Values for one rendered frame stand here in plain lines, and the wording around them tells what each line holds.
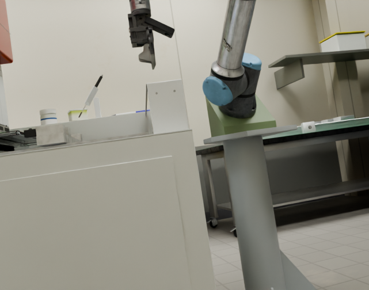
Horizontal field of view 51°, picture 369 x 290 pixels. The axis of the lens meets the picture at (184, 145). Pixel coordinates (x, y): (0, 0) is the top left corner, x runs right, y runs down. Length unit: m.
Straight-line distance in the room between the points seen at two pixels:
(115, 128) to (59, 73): 3.05
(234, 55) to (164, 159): 0.51
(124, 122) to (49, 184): 0.67
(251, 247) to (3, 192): 0.94
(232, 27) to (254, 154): 0.51
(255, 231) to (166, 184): 0.67
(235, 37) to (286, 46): 4.12
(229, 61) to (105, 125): 0.57
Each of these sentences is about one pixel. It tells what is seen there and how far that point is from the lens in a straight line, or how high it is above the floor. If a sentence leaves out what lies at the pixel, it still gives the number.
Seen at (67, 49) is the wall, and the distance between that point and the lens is 4.66.
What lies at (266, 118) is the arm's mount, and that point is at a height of 0.86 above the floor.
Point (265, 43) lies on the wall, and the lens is 5.26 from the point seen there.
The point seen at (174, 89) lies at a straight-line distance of 1.04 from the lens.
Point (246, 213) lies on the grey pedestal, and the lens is 1.55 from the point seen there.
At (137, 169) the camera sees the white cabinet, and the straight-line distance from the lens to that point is 0.95.
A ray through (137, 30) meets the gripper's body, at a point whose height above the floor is 1.23.
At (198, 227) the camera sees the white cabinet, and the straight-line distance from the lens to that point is 0.98.
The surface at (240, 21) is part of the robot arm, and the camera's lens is 1.27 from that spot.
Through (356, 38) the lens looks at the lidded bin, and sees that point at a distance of 5.16.
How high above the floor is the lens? 0.74
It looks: 2 degrees up
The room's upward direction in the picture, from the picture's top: 8 degrees counter-clockwise
